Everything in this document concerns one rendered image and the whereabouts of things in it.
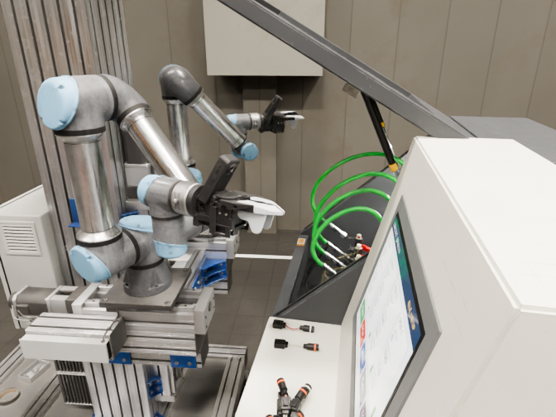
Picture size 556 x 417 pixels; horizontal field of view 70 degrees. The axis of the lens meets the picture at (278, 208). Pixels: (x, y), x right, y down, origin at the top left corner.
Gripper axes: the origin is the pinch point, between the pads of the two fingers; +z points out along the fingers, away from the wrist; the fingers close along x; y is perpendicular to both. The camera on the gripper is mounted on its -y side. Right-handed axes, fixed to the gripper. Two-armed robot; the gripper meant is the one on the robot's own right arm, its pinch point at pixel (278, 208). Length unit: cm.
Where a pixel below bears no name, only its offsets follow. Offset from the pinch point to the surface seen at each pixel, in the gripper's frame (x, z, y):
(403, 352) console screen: 14.0, 28.9, 12.1
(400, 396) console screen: 18.8, 30.1, 15.2
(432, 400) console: 24.9, 34.0, 9.5
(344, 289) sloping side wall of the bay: -37.3, 3.0, 31.0
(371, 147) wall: -310, -76, 16
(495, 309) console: 27.2, 37.6, -3.4
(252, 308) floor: -157, -102, 126
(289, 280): -57, -25, 43
